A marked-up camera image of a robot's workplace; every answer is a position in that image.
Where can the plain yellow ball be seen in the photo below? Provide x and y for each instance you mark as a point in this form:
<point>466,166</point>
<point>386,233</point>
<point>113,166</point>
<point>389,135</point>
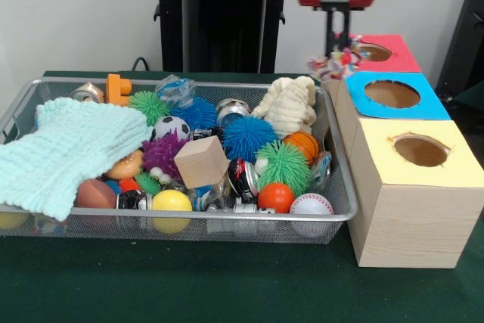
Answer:
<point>172,201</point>

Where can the small white baseball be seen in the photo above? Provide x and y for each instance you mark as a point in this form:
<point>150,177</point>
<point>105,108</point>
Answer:
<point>310,204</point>

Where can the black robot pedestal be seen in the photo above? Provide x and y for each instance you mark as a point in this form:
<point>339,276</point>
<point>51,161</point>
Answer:
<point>211,35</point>

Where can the cream knitted cloth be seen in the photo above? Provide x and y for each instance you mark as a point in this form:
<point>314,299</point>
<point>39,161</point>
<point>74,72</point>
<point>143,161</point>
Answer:
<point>287,107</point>

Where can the plain orange ball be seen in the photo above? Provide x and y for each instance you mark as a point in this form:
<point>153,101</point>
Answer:
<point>276,197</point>

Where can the blue spiky rubber ball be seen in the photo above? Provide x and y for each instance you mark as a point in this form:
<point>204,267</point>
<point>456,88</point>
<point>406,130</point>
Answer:
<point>247,135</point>

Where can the mint green knitted cloth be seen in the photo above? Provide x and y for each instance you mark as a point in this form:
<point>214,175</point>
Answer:
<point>68,156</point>

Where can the small orange basketball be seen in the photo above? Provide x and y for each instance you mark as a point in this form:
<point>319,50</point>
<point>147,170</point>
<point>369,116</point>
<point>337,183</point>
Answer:
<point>302,145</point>

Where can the plain wooden cube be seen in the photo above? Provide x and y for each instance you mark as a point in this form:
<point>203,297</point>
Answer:
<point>200,164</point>

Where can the dark green side table cloth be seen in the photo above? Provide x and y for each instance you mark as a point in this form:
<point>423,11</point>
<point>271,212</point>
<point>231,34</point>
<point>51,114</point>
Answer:
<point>472,97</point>

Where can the silver mesh bin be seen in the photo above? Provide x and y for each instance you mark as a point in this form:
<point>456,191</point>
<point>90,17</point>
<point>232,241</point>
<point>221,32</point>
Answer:
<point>227,230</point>

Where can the purple spiky rubber ball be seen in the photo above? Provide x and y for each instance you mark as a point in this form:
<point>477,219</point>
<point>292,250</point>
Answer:
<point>162,154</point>

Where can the green spiky rubber ball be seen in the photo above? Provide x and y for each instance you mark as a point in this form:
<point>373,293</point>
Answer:
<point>281,168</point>

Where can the wooden box with three holes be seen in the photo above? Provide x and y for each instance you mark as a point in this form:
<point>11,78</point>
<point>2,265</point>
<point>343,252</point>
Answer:
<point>416,224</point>

